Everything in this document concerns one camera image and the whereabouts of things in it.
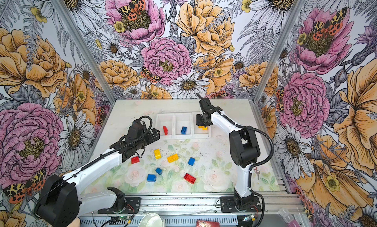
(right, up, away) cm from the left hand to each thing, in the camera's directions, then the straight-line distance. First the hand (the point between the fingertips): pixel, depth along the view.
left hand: (153, 138), depth 86 cm
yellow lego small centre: (+1, -10, +6) cm, 11 cm away
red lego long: (+21, -21, -5) cm, 30 cm away
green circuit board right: (+49, -35, -15) cm, 62 cm away
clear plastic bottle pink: (+67, -34, -17) cm, 77 cm away
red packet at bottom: (+29, -34, -20) cm, 49 cm away
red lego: (+4, +3, +16) cm, 17 cm away
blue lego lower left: (-1, -23, 0) cm, 23 cm away
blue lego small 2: (+3, -18, -1) cm, 18 cm away
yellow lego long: (+30, +5, +18) cm, 35 cm away
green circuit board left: (-12, -35, -15) cm, 40 cm away
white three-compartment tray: (+14, +6, +21) cm, 26 cm away
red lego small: (-11, -12, +1) cm, 17 cm away
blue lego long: (+16, +3, +16) cm, 23 cm away
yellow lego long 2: (+10, -13, +5) cm, 17 cm away
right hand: (+28, +7, +10) cm, 30 cm away
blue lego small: (+22, -14, +3) cm, 26 cm away
